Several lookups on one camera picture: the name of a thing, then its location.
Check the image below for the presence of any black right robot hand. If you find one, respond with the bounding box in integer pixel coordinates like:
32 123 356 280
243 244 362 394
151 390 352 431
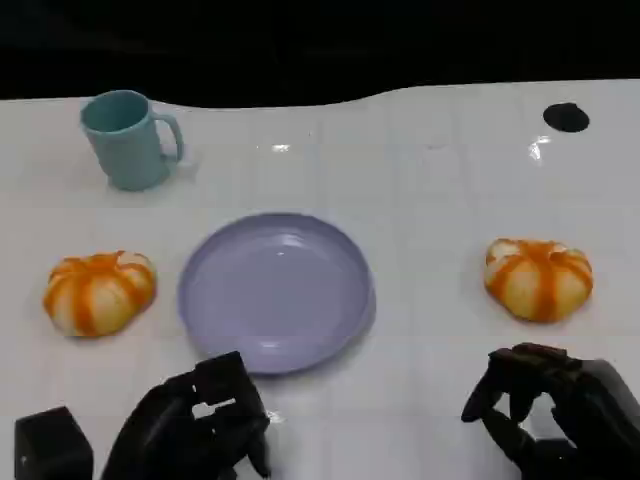
460 342 640 480

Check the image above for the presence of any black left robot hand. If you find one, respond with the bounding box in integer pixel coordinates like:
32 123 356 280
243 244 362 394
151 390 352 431
99 349 272 480

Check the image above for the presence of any orange and white bread roll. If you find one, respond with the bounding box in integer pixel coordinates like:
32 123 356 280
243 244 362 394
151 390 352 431
483 238 595 323
42 251 158 339

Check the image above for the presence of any lilac plate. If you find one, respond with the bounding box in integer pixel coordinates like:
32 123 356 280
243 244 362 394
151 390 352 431
177 213 377 376

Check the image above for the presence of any pale green mug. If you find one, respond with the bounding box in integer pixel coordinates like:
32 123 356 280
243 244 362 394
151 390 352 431
79 89 185 192

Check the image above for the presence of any black round table grommet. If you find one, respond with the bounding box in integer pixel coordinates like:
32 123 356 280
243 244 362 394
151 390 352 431
542 102 590 134

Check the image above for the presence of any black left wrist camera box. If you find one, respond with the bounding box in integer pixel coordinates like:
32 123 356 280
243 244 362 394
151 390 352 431
13 405 94 480

